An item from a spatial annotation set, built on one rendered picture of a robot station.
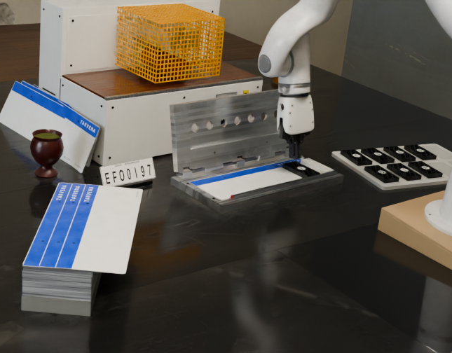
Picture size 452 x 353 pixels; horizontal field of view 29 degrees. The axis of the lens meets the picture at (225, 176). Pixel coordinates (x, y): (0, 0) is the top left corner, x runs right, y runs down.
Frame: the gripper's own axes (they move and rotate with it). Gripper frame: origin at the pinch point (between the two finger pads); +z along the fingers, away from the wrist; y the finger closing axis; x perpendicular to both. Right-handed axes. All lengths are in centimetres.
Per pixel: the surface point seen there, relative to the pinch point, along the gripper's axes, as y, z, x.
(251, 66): 70, -11, 95
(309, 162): 8.2, 5.0, 2.8
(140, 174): -38.8, 2.6, 17.0
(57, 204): -74, 0, -4
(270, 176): -7.0, 6.3, 2.3
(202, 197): -31.4, 7.3, 1.3
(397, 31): 215, -15, 139
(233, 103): -10.5, -13.0, 12.6
